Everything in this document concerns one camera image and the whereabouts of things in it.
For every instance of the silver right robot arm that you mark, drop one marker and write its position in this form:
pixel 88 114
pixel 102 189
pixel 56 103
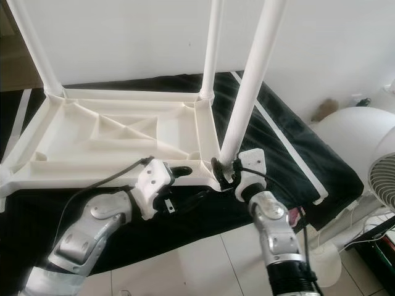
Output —
pixel 274 228

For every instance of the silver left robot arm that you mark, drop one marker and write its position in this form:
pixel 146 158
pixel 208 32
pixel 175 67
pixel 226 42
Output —
pixel 92 231

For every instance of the pink item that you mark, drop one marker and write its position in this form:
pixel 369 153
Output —
pixel 293 216

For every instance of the brown plush object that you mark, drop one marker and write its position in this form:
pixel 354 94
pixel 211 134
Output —
pixel 324 110

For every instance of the white standing fan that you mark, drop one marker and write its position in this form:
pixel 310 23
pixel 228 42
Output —
pixel 345 135

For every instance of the black box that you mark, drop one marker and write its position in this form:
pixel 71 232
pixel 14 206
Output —
pixel 384 246

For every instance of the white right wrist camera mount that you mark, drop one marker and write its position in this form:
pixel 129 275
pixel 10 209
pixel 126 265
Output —
pixel 253 161

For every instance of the wall socket with black plug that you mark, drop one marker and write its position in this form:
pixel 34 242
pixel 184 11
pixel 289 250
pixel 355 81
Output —
pixel 359 100

